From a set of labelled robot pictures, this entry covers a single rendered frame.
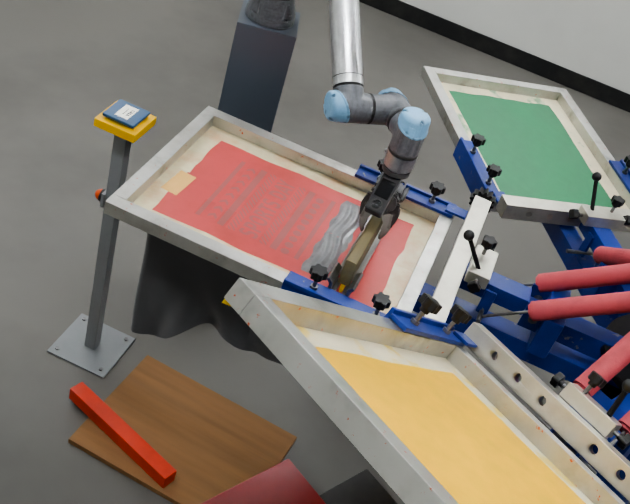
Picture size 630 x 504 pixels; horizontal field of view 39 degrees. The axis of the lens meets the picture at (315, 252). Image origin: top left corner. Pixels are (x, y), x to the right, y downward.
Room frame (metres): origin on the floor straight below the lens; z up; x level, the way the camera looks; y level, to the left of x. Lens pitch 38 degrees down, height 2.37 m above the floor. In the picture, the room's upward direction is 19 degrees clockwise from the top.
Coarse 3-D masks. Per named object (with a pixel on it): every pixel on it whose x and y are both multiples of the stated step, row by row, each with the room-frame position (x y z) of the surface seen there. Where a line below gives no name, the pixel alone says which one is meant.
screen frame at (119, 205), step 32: (192, 128) 2.13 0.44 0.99; (224, 128) 2.22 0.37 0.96; (256, 128) 2.24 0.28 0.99; (160, 160) 1.93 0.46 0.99; (320, 160) 2.19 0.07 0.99; (128, 192) 1.76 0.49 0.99; (160, 224) 1.68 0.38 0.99; (448, 224) 2.09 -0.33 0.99; (224, 256) 1.65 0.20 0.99; (416, 288) 1.77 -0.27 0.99
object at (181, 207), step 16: (192, 192) 1.89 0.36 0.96; (208, 192) 1.91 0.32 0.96; (160, 208) 1.78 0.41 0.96; (176, 208) 1.80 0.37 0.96; (192, 208) 1.82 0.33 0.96; (192, 224) 1.76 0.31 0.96; (208, 224) 1.78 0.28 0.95; (224, 240) 1.74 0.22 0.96; (240, 240) 1.76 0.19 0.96; (256, 256) 1.72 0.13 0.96; (272, 256) 1.74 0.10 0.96; (288, 256) 1.77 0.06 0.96; (304, 256) 1.79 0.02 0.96; (304, 272) 1.73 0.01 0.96; (368, 272) 1.81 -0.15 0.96; (384, 272) 1.83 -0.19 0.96; (368, 288) 1.75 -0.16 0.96; (384, 288) 1.77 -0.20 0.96; (368, 304) 1.69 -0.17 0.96
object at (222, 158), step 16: (224, 144) 2.16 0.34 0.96; (208, 160) 2.05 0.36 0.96; (224, 160) 2.08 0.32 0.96; (240, 160) 2.10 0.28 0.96; (256, 160) 2.13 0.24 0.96; (208, 176) 1.98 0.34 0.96; (224, 176) 2.01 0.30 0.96; (288, 176) 2.11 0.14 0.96; (304, 176) 2.13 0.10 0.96; (320, 192) 2.08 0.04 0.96; (336, 192) 2.11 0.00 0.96; (336, 208) 2.03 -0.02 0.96; (400, 224) 2.06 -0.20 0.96; (352, 240) 1.92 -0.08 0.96; (384, 240) 1.96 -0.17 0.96; (400, 240) 1.99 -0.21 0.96; (384, 256) 1.90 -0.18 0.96
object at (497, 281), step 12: (468, 264) 1.87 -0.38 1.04; (492, 276) 1.85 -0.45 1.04; (504, 276) 1.87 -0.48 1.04; (492, 288) 1.81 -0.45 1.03; (504, 288) 1.82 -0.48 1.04; (516, 288) 1.83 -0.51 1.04; (528, 288) 1.85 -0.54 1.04; (504, 300) 1.80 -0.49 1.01; (516, 300) 1.80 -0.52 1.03; (528, 300) 1.80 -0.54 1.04
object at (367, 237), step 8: (368, 224) 1.86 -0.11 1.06; (376, 224) 1.87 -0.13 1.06; (368, 232) 1.83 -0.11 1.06; (376, 232) 1.87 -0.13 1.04; (360, 240) 1.79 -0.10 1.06; (368, 240) 1.80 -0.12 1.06; (360, 248) 1.75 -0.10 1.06; (368, 248) 1.82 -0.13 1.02; (352, 256) 1.71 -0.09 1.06; (360, 256) 1.73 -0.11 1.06; (344, 264) 1.69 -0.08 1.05; (352, 264) 1.69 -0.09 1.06; (360, 264) 1.77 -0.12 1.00; (344, 272) 1.69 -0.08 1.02; (352, 272) 1.69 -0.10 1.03; (344, 280) 1.69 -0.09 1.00
